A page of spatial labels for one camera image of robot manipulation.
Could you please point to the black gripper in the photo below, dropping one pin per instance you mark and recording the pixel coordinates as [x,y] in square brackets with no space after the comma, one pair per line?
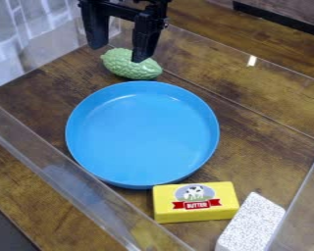
[149,19]

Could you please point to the green bitter gourd toy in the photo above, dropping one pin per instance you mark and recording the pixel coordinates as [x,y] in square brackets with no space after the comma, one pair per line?
[118,61]

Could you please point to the blue round tray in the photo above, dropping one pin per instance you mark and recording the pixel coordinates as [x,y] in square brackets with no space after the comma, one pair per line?
[142,133]

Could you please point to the white sheer curtain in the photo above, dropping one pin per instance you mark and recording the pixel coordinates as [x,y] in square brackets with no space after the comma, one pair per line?
[39,31]

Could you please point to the yellow butter block toy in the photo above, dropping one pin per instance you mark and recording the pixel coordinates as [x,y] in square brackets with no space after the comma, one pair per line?
[193,202]

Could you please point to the white speckled sponge block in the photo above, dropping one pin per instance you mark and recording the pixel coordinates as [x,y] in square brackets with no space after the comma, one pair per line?
[253,226]

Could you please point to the clear acrylic enclosure wall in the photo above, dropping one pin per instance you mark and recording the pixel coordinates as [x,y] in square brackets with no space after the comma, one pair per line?
[70,211]

